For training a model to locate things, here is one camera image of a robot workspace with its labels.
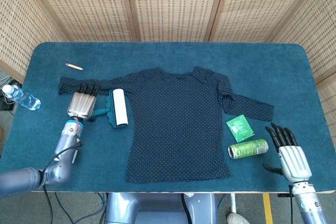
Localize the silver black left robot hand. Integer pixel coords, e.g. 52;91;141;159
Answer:
67;81;100;122

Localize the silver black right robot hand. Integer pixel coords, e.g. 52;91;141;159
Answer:
262;123;313;183

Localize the teal lint roller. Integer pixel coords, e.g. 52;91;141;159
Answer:
91;89;129;128

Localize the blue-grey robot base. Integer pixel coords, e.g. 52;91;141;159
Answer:
104;192;218;224

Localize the navy polka-dot long-sleeve shirt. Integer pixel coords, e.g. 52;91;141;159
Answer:
57;66;275;184

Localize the short wooden pencil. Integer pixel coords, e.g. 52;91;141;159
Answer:
65;62;84;71

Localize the green drink can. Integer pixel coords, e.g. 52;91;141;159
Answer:
227;138;269;159

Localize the yellow floor tape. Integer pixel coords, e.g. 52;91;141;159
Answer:
262;193;274;224

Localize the clear plastic water bottle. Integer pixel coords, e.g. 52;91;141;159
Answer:
2;84;41;111

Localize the green foil sachet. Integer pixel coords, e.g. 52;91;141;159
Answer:
226;114;255;143

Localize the white table leg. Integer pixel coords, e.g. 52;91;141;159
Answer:
230;193;238;214

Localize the white shoe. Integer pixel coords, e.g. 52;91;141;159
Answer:
226;212;250;224

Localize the woven bamboo screen panel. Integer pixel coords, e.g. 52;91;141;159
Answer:
23;0;140;42
267;0;336;130
124;0;228;42
0;0;66;83
204;0;323;42

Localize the blue carpet table cover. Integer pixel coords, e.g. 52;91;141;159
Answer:
0;41;336;194

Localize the black equipment with cables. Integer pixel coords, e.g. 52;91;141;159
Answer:
0;76;17;116

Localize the blue floor cable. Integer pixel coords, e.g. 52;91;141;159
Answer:
54;192;109;224

